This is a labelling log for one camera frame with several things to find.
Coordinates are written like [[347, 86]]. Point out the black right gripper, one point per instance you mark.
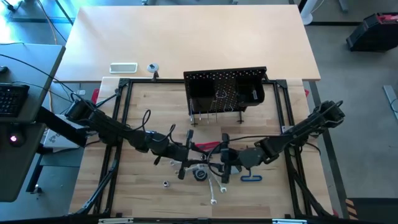
[[241, 158]]

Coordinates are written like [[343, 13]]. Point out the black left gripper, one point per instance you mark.
[[178, 154]]

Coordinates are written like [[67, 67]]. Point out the silver socket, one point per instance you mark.
[[254, 94], [165, 183], [203, 157]]

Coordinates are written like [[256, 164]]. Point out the red utility knife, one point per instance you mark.
[[211, 145]]

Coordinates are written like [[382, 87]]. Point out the black tape measure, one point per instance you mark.
[[200, 175]]

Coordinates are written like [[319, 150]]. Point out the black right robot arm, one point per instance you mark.
[[298, 129]]

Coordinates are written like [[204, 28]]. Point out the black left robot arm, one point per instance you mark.
[[109, 127]]

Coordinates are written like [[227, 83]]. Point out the black peg board bin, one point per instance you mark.
[[245, 91], [200, 91]]

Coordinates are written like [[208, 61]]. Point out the black peg board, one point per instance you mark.
[[224, 69]]

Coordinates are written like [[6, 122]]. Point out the white rectangular tray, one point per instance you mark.
[[123, 68]]

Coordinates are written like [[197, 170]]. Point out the beige table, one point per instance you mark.
[[186, 37]]

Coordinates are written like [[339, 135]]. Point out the white box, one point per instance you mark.
[[59, 138]]

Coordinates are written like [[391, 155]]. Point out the black angled support bar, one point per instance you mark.
[[59, 124]]

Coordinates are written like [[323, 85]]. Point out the black striped floor mat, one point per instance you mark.
[[373, 211]]

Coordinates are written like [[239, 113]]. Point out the black computer mouse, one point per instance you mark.
[[17, 141]]

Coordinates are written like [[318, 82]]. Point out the grey metal bar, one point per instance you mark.
[[391, 96]]

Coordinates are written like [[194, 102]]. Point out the black keyboard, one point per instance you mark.
[[12, 99]]

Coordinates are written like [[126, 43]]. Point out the grey desk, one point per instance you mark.
[[28, 62]]

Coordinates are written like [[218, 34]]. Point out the black case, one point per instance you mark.
[[370, 34]]

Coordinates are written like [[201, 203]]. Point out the small black desk object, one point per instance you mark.
[[3, 69]]

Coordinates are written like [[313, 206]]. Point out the red plastic tool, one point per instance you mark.
[[388, 18]]

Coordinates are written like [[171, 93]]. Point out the black aluminium frame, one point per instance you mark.
[[171, 81]]

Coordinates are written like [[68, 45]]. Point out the silver bracket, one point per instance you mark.
[[116, 221], [289, 221]]

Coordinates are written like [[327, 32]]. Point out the white pedestal base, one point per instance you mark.
[[307, 19]]

